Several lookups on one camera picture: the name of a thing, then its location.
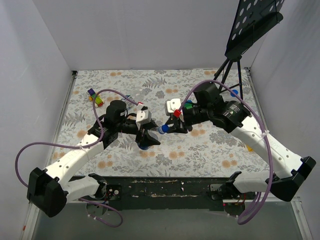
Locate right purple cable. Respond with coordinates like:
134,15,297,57
179,79,273,225

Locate blue bottle cap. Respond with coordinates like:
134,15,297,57
230,89,239,97
161,124,169,133

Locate black base beam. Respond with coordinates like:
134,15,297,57
102,176,254,211

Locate yellow green toy brick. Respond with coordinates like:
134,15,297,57
246,145,253,152

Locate floral table cloth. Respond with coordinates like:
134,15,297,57
57,69,269,177

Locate multicolour toy brick stack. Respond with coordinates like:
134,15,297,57
87,88,104,107

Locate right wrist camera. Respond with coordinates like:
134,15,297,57
164,98,184,122

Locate blue label bottle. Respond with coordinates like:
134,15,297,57
137,128,161,150

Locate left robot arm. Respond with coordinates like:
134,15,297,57
26,100,160,217

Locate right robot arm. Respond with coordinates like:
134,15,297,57
162,82,316,202

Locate clear lying bottle silver label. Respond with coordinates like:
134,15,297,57
121,86,149,110

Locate black music stand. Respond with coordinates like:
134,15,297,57
214,0,284,98

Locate green blue toy bricks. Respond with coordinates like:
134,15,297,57
184,100,194,109

